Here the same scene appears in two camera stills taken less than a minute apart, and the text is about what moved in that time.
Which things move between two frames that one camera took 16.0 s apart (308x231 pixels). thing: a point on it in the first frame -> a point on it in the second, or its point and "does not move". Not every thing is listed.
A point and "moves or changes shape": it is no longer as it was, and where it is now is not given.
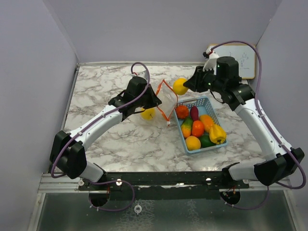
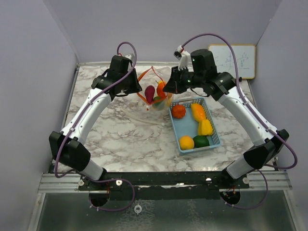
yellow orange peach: (192, 143) -> (186, 143)
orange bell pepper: (207, 121) -> (198, 112)
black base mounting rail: (170, 186) does not move
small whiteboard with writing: (244, 54) does not move
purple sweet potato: (194, 113) moves or changes shape
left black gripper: (154, 100) -> (135, 88)
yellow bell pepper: (217, 134) -> (205, 127)
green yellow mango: (186, 126) moves or changes shape
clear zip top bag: (168, 98) moves or changes shape
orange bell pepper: (198, 129) -> (160, 92)
